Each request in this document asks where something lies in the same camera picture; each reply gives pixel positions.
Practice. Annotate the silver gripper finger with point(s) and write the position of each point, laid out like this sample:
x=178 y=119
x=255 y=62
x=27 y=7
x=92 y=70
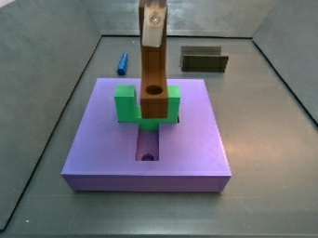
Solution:
x=154 y=10

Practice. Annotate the brown T-shaped block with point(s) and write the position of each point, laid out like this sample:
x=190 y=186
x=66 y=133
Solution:
x=154 y=90

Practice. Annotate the blue peg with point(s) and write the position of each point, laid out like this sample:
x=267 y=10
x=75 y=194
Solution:
x=124 y=64

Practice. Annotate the green U-shaped block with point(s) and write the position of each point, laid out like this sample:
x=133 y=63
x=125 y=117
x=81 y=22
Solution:
x=129 y=111

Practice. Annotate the purple base block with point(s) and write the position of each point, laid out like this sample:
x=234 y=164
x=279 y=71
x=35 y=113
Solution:
x=178 y=159

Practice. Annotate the dark grey bracket fixture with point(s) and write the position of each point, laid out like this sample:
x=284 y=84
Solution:
x=202 y=59

